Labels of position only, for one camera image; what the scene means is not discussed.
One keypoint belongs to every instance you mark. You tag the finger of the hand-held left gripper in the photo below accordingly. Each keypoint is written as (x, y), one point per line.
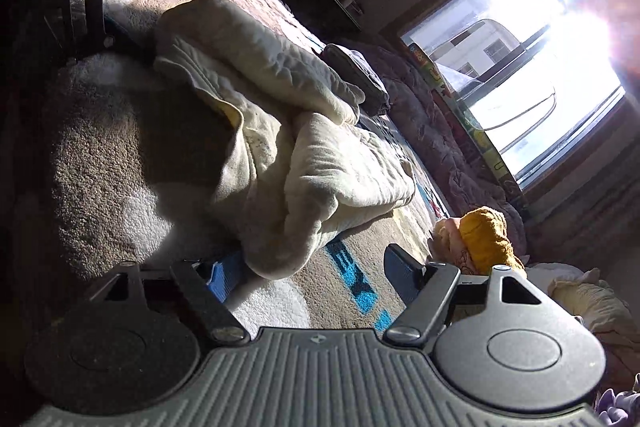
(93, 2)

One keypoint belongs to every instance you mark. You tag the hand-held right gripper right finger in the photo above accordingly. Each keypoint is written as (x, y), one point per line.
(400, 274)

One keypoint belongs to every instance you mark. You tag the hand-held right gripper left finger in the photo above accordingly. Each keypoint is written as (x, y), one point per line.
(225, 279)

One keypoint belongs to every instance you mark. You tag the cream fleece garment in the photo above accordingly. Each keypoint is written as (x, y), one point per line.
(310, 167)

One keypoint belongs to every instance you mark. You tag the grey folded clothes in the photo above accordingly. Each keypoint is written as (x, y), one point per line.
(360, 77)

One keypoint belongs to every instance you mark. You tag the pink folded garment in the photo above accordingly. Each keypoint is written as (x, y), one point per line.
(450, 242)

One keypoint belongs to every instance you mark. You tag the yellow knit sweater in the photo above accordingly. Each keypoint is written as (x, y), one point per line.
(487, 239)

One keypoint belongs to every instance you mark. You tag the purple quilt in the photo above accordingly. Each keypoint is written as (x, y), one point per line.
(450, 147)

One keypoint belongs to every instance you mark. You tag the colourful alphabet foam mat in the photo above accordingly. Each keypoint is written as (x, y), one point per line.
(470, 132)

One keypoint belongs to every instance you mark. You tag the cream rolled quilt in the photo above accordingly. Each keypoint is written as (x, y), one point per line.
(595, 307)

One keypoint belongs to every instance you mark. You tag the window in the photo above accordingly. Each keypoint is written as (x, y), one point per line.
(525, 72)

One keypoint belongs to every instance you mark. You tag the light purple cloth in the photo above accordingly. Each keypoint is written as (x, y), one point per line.
(622, 404)

